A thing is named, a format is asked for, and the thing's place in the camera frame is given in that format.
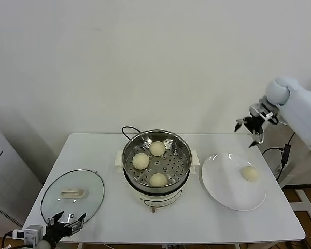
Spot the white side desk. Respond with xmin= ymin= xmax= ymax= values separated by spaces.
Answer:
xmin=255 ymin=114 xmax=311 ymax=229

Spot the cream electric cooker base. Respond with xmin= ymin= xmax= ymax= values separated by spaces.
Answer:
xmin=115 ymin=149 xmax=199 ymax=214

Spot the white round plate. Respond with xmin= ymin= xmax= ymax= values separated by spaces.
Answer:
xmin=201 ymin=153 xmax=267 ymax=211

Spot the black cooker power cord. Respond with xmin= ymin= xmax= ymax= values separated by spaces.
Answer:
xmin=121 ymin=126 xmax=142 ymax=141

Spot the stainless steel steamer basket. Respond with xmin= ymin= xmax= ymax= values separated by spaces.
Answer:
xmin=122 ymin=129 xmax=192 ymax=192

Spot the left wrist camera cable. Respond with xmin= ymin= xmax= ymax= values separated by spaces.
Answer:
xmin=2 ymin=229 xmax=26 ymax=249

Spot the white steamed baozi bun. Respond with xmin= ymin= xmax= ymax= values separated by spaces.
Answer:
xmin=149 ymin=141 xmax=166 ymax=157
xmin=239 ymin=165 xmax=260 ymax=182
xmin=149 ymin=173 xmax=168 ymax=188
xmin=132 ymin=153 xmax=150 ymax=170

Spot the black cable with adapter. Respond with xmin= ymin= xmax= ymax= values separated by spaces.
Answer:
xmin=261 ymin=132 xmax=298 ymax=181

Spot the grey white cabinet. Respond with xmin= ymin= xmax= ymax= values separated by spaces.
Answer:
xmin=0 ymin=121 xmax=44 ymax=231

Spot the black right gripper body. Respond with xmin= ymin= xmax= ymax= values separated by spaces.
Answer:
xmin=245 ymin=115 xmax=266 ymax=134

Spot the glass lid cream handle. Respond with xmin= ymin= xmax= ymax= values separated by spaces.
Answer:
xmin=40 ymin=169 xmax=105 ymax=225

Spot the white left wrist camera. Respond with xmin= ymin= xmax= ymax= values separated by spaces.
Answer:
xmin=24 ymin=224 xmax=44 ymax=246

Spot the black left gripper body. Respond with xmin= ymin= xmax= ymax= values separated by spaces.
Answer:
xmin=44 ymin=222 xmax=70 ymax=246

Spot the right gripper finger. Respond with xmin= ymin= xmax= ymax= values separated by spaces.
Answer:
xmin=248 ymin=132 xmax=264 ymax=148
xmin=234 ymin=118 xmax=247 ymax=132

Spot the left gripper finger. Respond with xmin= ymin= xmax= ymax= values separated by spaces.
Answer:
xmin=66 ymin=213 xmax=87 ymax=236
xmin=46 ymin=212 xmax=64 ymax=227

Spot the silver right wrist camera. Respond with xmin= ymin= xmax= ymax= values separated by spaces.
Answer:
xmin=249 ymin=102 xmax=274 ymax=120

